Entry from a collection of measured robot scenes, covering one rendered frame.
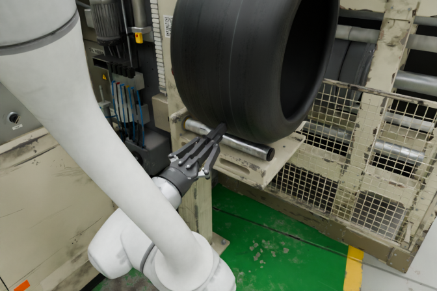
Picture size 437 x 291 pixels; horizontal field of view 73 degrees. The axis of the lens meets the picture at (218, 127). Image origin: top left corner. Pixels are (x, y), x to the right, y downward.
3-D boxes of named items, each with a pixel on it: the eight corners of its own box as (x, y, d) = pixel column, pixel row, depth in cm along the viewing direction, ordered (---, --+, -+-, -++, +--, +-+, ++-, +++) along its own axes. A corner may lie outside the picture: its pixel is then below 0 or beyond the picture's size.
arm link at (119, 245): (138, 206, 71) (181, 236, 66) (87, 262, 63) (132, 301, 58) (129, 182, 63) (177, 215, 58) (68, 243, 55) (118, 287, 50)
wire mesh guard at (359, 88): (237, 177, 174) (241, 62, 138) (238, 175, 175) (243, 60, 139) (410, 254, 129) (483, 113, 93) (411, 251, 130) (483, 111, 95)
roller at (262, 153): (180, 126, 106) (185, 115, 107) (186, 129, 110) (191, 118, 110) (267, 161, 89) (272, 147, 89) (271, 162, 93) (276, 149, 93)
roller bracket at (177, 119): (171, 139, 108) (168, 115, 103) (231, 101, 136) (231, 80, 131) (177, 141, 106) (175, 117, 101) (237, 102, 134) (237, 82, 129)
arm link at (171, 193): (131, 186, 65) (149, 167, 68) (144, 209, 71) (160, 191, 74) (160, 204, 60) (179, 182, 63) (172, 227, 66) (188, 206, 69)
